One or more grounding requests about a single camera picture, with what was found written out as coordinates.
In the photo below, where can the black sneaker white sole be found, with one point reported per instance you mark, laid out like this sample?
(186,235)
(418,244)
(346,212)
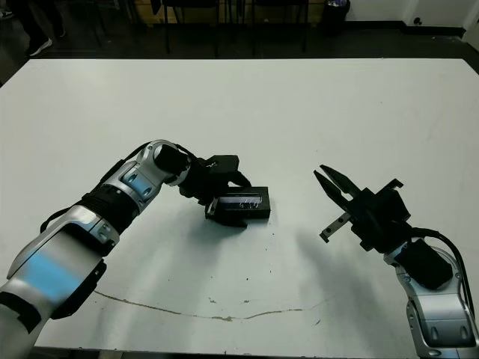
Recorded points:
(5,15)
(39,46)

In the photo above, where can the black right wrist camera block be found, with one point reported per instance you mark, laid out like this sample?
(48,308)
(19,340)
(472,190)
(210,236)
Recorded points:
(391,205)

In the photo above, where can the wooden shipping crate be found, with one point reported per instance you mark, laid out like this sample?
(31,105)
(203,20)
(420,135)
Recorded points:
(149,11)

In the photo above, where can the black printed box lid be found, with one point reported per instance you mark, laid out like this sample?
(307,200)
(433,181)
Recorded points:
(247,211)

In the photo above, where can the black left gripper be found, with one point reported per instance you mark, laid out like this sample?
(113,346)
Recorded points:
(198,183)

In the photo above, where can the black wrist camera block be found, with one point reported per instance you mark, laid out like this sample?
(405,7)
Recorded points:
(391,205)
(224,162)

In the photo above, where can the black waste bin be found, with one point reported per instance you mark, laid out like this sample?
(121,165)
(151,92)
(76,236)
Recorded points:
(337,15)

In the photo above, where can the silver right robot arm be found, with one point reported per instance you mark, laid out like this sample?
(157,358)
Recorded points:
(438,310)

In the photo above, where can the person in black clothes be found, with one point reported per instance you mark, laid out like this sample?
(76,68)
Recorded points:
(37,18)

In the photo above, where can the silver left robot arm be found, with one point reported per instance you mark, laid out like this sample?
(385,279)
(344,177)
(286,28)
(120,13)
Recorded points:
(56,258)

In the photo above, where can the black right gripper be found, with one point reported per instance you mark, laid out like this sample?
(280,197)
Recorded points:
(374,232)

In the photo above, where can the round black wall socket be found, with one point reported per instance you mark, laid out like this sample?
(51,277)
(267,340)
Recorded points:
(417,20)

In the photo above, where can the black left wrist camera block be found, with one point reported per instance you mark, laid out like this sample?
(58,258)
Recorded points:
(224,162)

